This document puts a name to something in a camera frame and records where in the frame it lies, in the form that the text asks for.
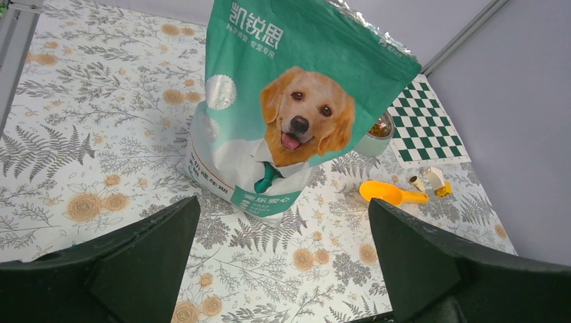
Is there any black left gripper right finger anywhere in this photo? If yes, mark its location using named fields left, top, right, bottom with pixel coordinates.
left=368, top=199, right=570, bottom=322

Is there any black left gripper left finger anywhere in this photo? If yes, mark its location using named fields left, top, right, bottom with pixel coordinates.
left=1, top=197, right=201, bottom=322

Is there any yellow plastic scoop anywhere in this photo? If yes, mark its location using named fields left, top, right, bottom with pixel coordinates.
left=359, top=180, right=430, bottom=206

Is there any teal pet food bag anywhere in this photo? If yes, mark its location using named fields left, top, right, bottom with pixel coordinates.
left=178, top=0, right=421, bottom=227

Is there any mint double pet bowl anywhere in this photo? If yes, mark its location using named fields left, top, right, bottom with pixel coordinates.
left=353, top=111, right=395, bottom=157

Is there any small yellow piece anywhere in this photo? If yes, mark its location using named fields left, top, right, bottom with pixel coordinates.
left=434, top=182, right=452, bottom=197

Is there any floral table mat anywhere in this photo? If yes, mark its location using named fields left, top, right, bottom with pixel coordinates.
left=1, top=1, right=516, bottom=322

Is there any green white checkerboard mat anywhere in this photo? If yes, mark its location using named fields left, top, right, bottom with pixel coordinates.
left=387, top=74, right=471, bottom=169

